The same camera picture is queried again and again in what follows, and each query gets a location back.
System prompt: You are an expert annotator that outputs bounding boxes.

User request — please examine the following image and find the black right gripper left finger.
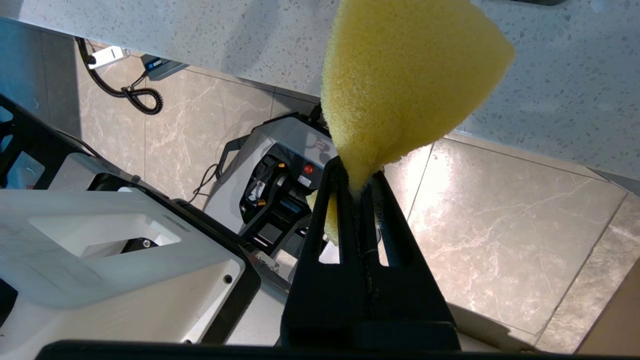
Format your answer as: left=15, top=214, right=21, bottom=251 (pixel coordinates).
left=281, top=156, right=373, bottom=350

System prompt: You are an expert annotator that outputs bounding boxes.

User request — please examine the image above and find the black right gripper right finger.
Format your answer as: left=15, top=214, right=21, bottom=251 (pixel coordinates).
left=356, top=170, right=461, bottom=350

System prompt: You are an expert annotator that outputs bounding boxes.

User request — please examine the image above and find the yellow sponge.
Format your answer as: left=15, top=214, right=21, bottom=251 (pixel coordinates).
left=306, top=0, right=516, bottom=246

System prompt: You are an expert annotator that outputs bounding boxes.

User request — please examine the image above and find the gray robot base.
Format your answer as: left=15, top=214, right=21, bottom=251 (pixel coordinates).
left=204, top=111, right=346, bottom=261

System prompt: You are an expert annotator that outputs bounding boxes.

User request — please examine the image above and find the light wooden cabinet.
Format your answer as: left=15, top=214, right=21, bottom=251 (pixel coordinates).
left=575, top=270, right=640, bottom=358

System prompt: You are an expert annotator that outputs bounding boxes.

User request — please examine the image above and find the white robot torso shell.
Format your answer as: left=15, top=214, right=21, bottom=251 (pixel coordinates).
left=0, top=94, right=262, bottom=347

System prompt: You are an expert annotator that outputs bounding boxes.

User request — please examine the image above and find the blue gray box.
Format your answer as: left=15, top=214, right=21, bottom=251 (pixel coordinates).
left=141, top=54, right=190, bottom=82

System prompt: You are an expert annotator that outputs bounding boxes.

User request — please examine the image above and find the white power adapter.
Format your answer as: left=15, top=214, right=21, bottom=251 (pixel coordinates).
left=89, top=46, right=131, bottom=70

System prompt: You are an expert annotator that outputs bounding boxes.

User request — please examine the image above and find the black coiled cable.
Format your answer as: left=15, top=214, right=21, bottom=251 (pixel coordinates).
left=75, top=36, right=164, bottom=116

